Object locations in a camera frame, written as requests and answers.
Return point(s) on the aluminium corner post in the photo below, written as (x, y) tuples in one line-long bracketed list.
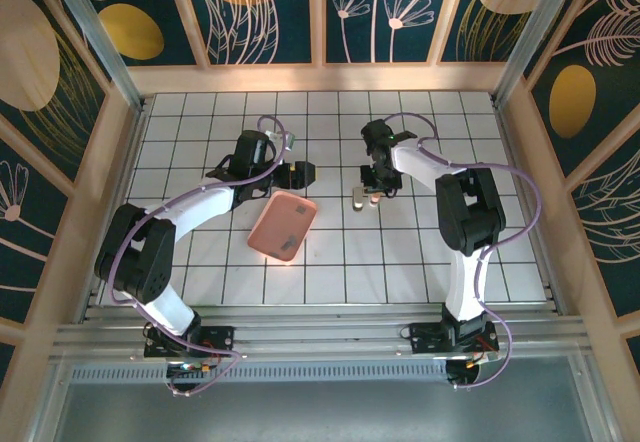
[(525, 42), (97, 42)]

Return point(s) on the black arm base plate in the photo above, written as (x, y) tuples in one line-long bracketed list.
[(425, 337), (220, 337)]

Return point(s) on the cream and metal stapler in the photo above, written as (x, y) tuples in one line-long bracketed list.
[(358, 201)]

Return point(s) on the perforated grey metal strip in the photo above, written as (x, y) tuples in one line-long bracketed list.
[(320, 373)]

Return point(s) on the large blue block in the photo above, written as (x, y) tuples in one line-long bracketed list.
[(301, 208)]

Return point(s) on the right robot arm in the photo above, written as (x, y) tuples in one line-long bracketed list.
[(470, 212)]

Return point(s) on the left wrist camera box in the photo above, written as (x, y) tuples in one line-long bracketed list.
[(287, 141)]

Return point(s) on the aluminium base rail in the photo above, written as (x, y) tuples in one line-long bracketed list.
[(320, 332)]

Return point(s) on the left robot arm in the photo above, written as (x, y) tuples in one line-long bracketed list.
[(150, 262)]

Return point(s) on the pink plastic tray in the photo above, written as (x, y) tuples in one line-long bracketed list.
[(280, 222)]

